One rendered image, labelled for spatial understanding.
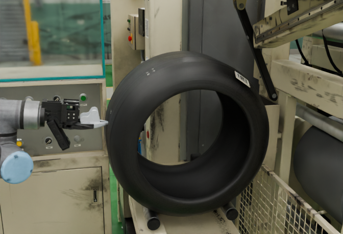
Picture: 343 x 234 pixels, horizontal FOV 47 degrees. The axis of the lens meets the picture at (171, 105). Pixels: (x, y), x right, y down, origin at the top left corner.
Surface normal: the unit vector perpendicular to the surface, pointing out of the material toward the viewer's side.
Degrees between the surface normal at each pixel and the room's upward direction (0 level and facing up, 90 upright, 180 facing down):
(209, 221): 0
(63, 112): 90
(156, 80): 50
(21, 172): 89
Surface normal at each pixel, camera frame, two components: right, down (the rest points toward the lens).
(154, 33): 0.22, 0.27
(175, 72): -0.05, -0.49
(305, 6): -0.97, 0.06
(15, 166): 0.67, 0.20
